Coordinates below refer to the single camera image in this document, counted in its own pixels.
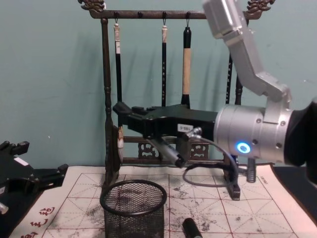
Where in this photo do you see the grey marker pen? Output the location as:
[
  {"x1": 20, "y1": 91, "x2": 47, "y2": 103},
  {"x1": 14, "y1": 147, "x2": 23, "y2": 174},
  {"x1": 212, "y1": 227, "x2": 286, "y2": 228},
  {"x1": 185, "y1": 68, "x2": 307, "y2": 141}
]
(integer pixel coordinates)
[{"x1": 147, "y1": 137, "x2": 186, "y2": 169}]

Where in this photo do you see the thin black brush with lettering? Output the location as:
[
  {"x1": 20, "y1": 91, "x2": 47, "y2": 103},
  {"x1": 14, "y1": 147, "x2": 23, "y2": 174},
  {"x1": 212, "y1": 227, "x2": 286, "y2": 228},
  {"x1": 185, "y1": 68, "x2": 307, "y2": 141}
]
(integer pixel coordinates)
[
  {"x1": 161, "y1": 24, "x2": 169, "y2": 108},
  {"x1": 225, "y1": 55, "x2": 234, "y2": 103}
]

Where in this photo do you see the thin black white-capped brush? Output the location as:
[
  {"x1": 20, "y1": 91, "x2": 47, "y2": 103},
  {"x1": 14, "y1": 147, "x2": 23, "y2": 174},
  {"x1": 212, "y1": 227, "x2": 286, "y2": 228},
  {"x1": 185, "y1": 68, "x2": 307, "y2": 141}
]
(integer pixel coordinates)
[{"x1": 112, "y1": 22, "x2": 125, "y2": 156}]

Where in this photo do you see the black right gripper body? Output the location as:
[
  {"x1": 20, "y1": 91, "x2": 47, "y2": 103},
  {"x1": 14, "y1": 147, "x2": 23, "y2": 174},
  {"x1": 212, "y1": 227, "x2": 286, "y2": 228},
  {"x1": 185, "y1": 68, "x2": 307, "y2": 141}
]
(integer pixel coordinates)
[{"x1": 145, "y1": 104, "x2": 218, "y2": 139}]

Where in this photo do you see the black wire mesh pen holder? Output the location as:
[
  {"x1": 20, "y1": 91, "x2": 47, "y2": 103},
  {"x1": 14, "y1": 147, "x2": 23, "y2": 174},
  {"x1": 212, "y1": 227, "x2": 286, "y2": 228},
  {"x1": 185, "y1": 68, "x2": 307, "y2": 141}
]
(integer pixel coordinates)
[{"x1": 99, "y1": 179, "x2": 167, "y2": 238}]

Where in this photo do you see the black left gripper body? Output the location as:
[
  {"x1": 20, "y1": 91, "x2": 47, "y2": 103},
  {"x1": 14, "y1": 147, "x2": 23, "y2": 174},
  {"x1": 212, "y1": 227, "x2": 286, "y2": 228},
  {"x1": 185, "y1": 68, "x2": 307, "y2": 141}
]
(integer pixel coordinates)
[{"x1": 0, "y1": 154, "x2": 40, "y2": 200}]

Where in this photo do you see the thick black and beige brush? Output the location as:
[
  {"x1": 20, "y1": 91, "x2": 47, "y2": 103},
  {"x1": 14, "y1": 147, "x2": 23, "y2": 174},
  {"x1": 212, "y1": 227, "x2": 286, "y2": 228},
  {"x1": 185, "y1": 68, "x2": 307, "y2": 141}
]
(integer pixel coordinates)
[{"x1": 181, "y1": 25, "x2": 193, "y2": 109}]

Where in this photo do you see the dark wooden brush rack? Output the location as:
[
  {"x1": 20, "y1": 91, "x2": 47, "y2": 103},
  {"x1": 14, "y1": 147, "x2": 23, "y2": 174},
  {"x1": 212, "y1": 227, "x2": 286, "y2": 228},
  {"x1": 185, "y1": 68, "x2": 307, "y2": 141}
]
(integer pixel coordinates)
[{"x1": 77, "y1": 0, "x2": 276, "y2": 202}]

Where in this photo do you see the thin grey gripper cable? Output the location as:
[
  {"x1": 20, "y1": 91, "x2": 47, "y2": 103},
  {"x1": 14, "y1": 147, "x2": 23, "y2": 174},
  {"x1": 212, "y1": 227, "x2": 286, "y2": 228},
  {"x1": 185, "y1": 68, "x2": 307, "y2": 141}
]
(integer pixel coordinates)
[{"x1": 182, "y1": 126, "x2": 239, "y2": 186}]

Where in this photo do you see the white calligraphy mat red grid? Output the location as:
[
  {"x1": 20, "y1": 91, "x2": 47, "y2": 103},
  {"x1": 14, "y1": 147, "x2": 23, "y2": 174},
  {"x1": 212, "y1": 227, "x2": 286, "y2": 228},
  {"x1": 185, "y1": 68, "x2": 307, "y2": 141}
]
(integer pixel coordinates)
[{"x1": 4, "y1": 164, "x2": 316, "y2": 238}]

